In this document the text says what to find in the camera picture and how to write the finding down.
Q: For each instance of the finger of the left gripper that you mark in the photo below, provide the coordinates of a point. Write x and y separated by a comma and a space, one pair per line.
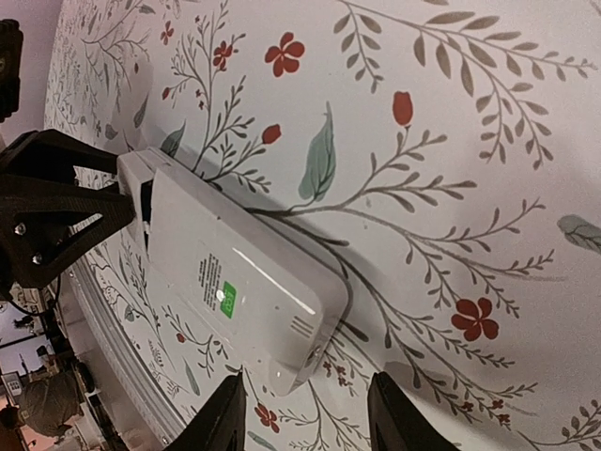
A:
47, 226
51, 153

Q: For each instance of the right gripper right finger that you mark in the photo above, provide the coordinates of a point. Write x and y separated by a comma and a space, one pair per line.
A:
395, 423

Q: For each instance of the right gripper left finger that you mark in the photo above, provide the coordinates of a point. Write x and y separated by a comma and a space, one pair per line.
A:
220, 424

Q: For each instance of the white remote control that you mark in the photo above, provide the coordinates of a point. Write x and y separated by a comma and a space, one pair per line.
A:
273, 303

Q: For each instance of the floral table mat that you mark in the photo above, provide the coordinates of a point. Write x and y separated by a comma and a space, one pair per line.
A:
442, 156

